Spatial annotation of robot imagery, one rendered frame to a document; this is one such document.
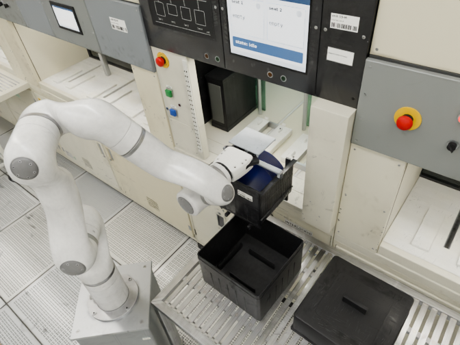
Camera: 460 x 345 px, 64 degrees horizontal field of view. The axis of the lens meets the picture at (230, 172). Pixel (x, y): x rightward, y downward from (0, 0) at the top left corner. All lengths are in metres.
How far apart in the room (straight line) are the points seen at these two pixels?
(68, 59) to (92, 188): 0.99
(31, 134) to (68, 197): 0.21
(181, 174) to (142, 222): 1.81
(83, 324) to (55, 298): 1.10
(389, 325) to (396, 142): 0.57
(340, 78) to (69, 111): 0.71
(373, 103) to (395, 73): 0.11
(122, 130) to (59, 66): 2.09
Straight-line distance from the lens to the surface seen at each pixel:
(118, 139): 0.90
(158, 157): 0.94
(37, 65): 2.89
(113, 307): 1.48
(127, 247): 2.64
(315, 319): 1.28
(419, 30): 1.00
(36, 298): 2.68
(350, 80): 1.09
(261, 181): 1.30
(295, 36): 1.12
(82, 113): 0.89
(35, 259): 2.87
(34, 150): 0.90
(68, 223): 1.11
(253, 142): 1.19
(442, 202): 1.68
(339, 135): 1.13
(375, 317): 1.32
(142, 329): 1.44
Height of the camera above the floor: 2.02
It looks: 43 degrees down
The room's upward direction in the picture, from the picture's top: 6 degrees counter-clockwise
